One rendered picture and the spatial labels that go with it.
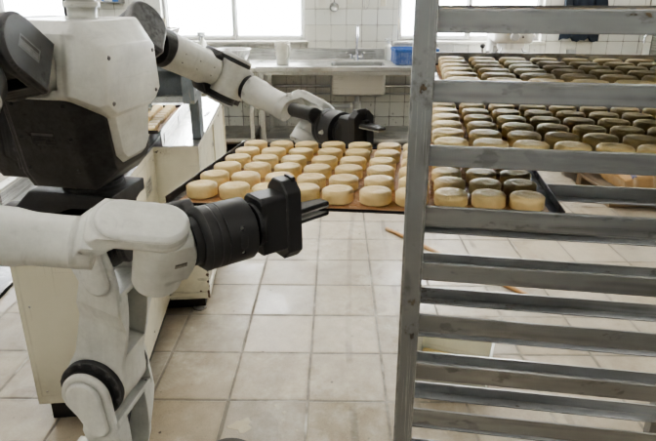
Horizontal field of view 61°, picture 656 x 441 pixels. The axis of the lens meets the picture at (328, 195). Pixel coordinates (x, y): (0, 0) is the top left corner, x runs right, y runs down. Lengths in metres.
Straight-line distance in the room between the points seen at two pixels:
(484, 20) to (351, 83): 4.31
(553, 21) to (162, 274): 0.58
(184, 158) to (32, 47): 1.60
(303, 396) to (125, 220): 1.65
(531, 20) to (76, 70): 0.70
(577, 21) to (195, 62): 0.90
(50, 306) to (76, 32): 1.24
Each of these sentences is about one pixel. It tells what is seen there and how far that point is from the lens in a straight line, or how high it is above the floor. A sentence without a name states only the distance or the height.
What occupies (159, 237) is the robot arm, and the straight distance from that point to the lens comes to 0.68.
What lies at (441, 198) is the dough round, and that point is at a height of 1.16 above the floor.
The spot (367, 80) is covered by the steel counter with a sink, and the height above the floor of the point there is 0.75.
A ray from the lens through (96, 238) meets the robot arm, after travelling 0.69.
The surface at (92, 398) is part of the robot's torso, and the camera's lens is 1.35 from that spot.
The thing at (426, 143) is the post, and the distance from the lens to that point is 0.75.
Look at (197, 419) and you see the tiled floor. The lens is 2.21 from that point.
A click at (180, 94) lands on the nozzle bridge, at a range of 2.52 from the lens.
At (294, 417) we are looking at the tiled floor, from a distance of 2.17.
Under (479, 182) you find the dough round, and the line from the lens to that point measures 0.91.
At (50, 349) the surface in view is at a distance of 2.17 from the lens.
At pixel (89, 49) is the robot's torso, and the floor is 1.36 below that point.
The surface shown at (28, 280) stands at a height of 0.58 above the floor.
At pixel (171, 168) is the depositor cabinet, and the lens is 2.51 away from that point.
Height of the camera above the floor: 1.44
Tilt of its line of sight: 20 degrees down
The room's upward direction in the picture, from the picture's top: straight up
